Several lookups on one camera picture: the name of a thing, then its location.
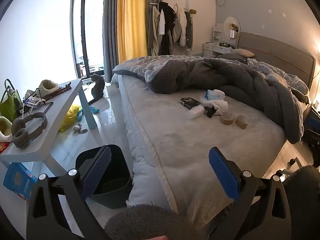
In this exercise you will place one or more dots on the person's right leg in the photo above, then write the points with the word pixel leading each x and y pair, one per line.
pixel 305 192

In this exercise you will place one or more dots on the light blue table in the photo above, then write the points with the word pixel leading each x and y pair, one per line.
pixel 60 112

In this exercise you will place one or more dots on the grey cat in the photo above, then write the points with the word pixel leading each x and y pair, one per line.
pixel 98 88

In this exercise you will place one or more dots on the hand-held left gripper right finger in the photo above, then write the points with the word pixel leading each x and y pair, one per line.
pixel 222 175

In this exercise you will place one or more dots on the clear bubble wrap piece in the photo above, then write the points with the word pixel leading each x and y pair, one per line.
pixel 196 112

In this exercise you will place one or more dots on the round white vanity mirror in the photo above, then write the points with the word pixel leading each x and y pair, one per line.
pixel 228 25

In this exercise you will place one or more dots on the fuzzy cream slipper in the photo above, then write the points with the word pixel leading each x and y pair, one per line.
pixel 5 130
pixel 48 86

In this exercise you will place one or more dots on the grey pillow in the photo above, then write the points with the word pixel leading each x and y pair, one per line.
pixel 230 55

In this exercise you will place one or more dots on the yellow plastic bag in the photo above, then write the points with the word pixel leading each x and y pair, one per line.
pixel 70 117

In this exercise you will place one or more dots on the grey bed headboard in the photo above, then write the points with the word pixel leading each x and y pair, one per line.
pixel 275 52

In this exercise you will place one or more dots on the dark wooden stick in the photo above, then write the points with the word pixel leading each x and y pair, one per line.
pixel 61 89

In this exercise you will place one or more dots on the small black object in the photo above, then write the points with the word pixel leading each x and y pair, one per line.
pixel 210 111

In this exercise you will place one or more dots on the dark trash bin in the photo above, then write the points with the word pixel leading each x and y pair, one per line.
pixel 112 180

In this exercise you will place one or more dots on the grey garment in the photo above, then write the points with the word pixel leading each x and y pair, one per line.
pixel 189 32

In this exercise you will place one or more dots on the white jacket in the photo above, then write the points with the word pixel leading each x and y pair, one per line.
pixel 182 27

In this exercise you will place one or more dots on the blue printed bag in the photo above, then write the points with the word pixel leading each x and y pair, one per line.
pixel 18 180

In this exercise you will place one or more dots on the grey fleece patterned comforter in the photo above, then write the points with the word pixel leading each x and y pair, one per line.
pixel 250 85

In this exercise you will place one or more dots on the person's left leg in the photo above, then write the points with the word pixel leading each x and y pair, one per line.
pixel 150 222

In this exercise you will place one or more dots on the white dressing table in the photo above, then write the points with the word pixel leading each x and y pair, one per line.
pixel 208 48

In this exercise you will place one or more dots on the glass balcony door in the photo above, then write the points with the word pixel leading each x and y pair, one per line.
pixel 77 30

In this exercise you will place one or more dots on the white pole coat rack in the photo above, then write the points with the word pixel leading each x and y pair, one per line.
pixel 187 0

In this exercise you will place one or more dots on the green handbag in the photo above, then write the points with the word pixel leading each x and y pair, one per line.
pixel 8 107

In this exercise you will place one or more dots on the dark nightstand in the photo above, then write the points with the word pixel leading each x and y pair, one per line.
pixel 312 122

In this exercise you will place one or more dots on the red packet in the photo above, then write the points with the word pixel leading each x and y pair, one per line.
pixel 3 148

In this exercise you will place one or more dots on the white sock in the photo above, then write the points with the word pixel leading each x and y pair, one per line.
pixel 220 106
pixel 220 94

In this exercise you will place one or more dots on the white shirt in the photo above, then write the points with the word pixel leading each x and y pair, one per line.
pixel 161 22

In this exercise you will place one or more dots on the brown tape roll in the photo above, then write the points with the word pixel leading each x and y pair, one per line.
pixel 241 122
pixel 227 118

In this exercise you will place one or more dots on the blue tissue packet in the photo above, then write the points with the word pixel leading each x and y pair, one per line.
pixel 210 94

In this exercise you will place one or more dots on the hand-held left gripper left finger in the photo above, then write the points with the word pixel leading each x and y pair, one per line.
pixel 97 170

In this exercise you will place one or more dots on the beige pillow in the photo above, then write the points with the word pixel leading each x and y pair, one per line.
pixel 243 52

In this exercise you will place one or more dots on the teal toy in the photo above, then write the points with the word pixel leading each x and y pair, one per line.
pixel 94 110

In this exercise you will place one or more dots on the grey headphones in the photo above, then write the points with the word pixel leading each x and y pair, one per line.
pixel 21 136

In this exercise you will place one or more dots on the beige coat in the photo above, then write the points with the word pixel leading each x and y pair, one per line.
pixel 152 30

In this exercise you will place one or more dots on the person's leg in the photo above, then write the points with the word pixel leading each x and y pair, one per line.
pixel 150 222
pixel 305 192

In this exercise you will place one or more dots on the black coat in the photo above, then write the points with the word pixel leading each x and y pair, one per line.
pixel 168 30

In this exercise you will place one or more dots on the yellow curtain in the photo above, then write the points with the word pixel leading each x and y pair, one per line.
pixel 131 20

